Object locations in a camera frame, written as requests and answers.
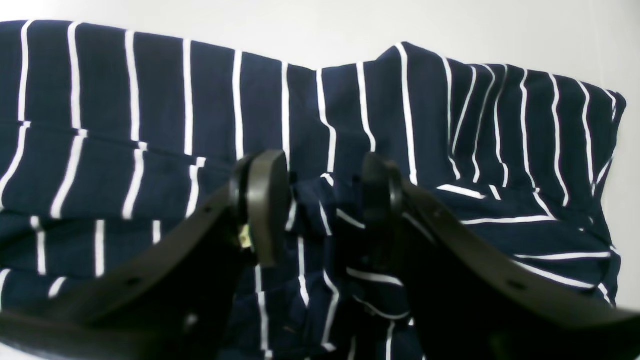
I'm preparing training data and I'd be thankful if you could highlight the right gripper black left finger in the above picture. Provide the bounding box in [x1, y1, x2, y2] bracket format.
[1, 150, 291, 360]

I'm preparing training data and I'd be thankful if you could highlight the navy white striped T-shirt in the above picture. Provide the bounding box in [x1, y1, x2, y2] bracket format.
[0, 20, 626, 360]

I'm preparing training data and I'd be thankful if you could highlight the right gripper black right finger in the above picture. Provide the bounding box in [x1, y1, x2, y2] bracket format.
[361, 153, 640, 360]

